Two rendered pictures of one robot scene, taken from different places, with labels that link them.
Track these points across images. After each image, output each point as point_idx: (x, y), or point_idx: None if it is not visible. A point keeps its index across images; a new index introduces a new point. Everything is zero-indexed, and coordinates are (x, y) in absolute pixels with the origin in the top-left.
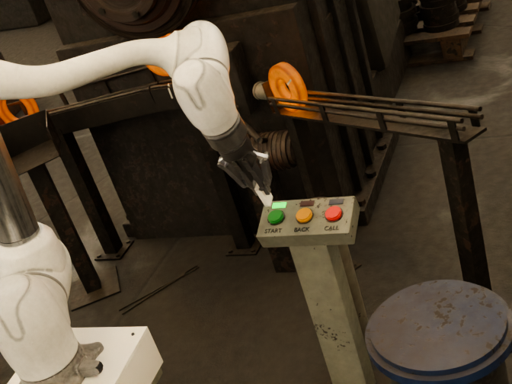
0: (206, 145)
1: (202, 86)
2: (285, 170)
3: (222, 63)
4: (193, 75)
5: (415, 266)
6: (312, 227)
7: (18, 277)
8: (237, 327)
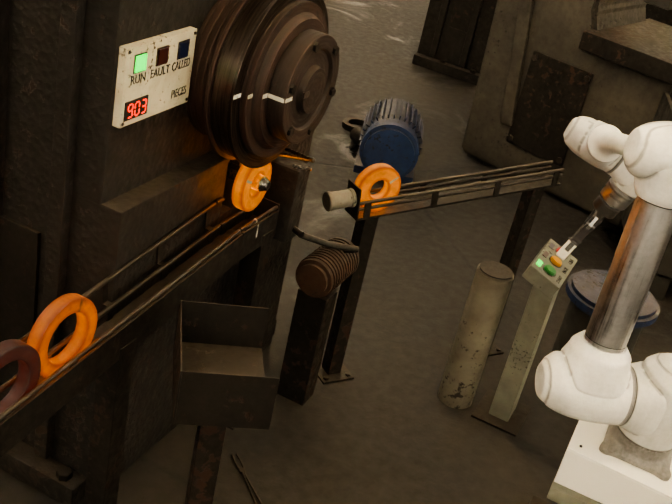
0: (258, 287)
1: None
2: None
3: None
4: None
5: (362, 336)
6: (566, 266)
7: (669, 354)
8: (376, 452)
